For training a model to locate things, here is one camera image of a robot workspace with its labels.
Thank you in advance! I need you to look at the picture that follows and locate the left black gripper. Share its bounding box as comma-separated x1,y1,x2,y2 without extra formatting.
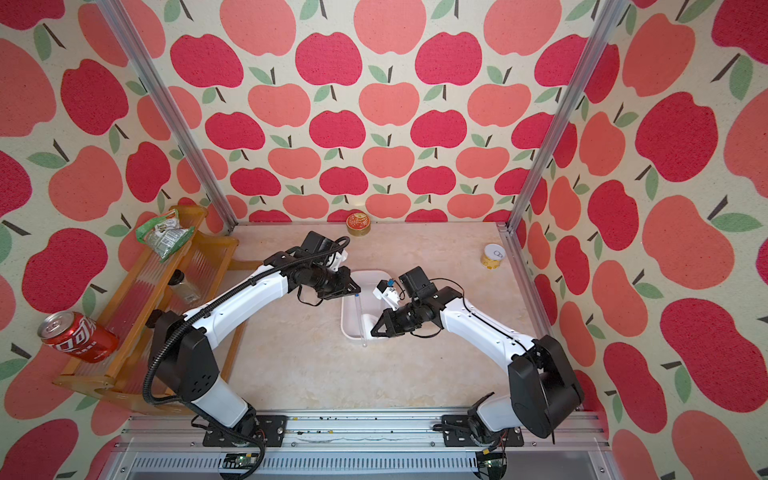
311,263,363,297

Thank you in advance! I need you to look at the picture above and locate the test tube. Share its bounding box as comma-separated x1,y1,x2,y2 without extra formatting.
355,294,367,348

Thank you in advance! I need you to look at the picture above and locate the white wipe cloth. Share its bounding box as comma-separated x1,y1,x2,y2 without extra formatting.
359,313,383,341

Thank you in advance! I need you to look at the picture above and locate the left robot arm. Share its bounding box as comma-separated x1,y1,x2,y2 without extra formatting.
142,231,361,438

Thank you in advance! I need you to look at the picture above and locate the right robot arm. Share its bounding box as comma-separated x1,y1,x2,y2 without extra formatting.
370,287,584,446

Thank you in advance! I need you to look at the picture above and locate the red gold round tin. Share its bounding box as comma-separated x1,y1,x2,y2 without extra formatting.
345,211,371,237

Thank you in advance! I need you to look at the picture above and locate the yellow white can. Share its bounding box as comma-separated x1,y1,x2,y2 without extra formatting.
481,244,506,270

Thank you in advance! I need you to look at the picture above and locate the glass spice jar upper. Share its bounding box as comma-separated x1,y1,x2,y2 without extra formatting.
168,269,201,305

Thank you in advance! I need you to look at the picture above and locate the green snack bag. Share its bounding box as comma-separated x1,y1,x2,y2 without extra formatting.
135,208,196,262

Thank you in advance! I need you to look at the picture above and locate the red cola can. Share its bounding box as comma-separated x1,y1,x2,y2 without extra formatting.
37,311,119,364

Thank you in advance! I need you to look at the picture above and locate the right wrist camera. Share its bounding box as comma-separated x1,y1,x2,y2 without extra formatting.
373,266,438,309

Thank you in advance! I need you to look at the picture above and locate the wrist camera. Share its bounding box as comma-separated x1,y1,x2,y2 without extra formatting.
295,231,350,271
373,266,438,309

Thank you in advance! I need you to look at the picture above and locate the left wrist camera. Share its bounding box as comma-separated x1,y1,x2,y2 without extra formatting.
295,231,350,271

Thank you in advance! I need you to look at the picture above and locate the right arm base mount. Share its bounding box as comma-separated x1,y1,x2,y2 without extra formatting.
432,414,525,450

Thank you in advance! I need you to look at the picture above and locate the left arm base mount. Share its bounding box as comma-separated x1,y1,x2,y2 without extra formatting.
202,414,288,448

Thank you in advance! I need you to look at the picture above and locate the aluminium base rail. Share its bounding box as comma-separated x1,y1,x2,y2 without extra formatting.
92,408,622,479

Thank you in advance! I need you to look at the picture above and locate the left aluminium frame post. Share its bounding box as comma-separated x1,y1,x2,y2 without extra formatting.
96,0,238,235

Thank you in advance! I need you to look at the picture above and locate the aluminium frame post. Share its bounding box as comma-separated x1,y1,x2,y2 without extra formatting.
506,0,630,234
96,0,238,235

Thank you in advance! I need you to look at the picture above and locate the right aluminium frame post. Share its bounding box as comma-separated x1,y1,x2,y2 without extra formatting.
506,0,630,234

